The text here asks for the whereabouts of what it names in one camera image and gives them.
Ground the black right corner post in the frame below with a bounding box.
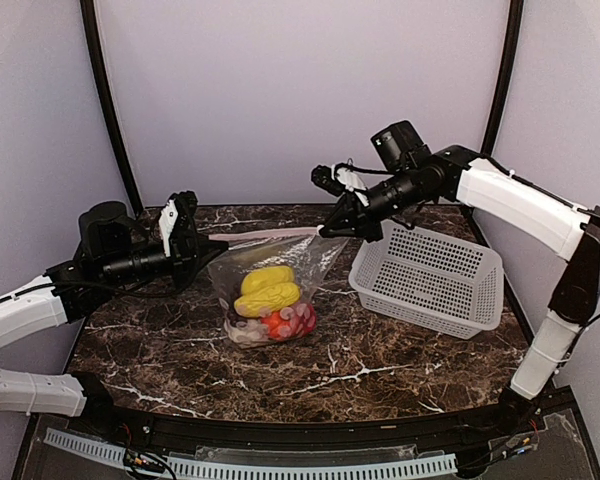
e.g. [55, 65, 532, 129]
[480, 0, 524, 155]

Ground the white toy cauliflower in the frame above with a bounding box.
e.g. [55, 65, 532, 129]
[224, 319, 270, 348]

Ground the red toy bell pepper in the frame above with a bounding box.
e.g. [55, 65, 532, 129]
[293, 303, 317, 337]

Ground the yellow toy corn cob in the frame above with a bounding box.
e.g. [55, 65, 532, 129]
[234, 282, 301, 318]

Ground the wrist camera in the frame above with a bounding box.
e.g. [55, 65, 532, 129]
[158, 190, 198, 258]
[311, 163, 370, 208]

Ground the white slotted cable duct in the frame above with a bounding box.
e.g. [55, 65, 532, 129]
[43, 427, 459, 480]

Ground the white perforated plastic basket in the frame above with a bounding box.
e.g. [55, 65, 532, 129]
[349, 221, 504, 340]

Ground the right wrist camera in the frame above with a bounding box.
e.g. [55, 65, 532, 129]
[311, 163, 370, 208]

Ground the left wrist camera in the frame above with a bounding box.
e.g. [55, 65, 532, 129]
[158, 190, 198, 258]

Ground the yellow toy mango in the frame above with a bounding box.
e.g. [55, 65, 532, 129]
[240, 265, 295, 295]

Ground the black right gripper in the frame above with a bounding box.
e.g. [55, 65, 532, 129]
[322, 165, 435, 240]

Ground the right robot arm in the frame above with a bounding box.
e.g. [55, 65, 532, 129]
[311, 120, 600, 434]

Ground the black front rail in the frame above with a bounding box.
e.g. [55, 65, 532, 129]
[67, 384, 576, 456]

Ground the black left corner post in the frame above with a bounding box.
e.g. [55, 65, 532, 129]
[79, 0, 144, 216]

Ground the black corner post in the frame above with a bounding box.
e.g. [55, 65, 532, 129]
[79, 0, 144, 216]
[480, 0, 524, 155]

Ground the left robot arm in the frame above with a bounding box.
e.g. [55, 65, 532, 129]
[0, 191, 228, 436]

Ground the clear zip top bag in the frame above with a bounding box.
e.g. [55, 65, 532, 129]
[208, 227, 347, 346]

